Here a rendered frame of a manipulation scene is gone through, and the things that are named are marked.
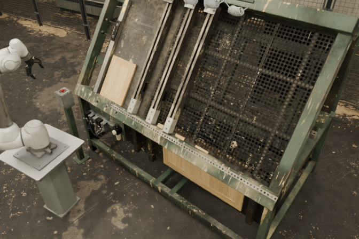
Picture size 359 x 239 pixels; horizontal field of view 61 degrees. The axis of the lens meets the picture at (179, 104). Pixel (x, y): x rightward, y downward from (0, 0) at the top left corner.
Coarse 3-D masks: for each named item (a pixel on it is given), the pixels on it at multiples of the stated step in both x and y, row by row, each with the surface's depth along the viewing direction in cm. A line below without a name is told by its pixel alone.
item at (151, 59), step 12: (168, 0) 252; (168, 12) 255; (168, 24) 260; (156, 36) 260; (156, 48) 259; (156, 60) 265; (144, 72) 265; (144, 84) 265; (132, 96) 268; (132, 108) 266
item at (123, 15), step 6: (126, 6) 285; (126, 12) 287; (120, 18) 288; (120, 24) 287; (120, 30) 290; (114, 42) 290; (108, 48) 293; (114, 48) 293; (108, 54) 292; (108, 60) 293; (102, 66) 295; (108, 66) 296; (102, 72) 294; (102, 78) 295; (96, 84) 297; (102, 84) 298; (96, 90) 296
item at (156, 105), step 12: (192, 12) 243; (192, 24) 248; (180, 36) 247; (180, 48) 247; (168, 60) 251; (168, 72) 250; (168, 84) 254; (156, 96) 254; (156, 108) 253; (156, 120) 259
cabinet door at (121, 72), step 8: (112, 64) 291; (120, 64) 286; (128, 64) 280; (112, 72) 291; (120, 72) 285; (128, 72) 280; (112, 80) 290; (120, 80) 284; (128, 80) 279; (104, 88) 294; (112, 88) 289; (120, 88) 283; (128, 88) 279; (104, 96) 293; (112, 96) 287; (120, 96) 282; (120, 104) 281
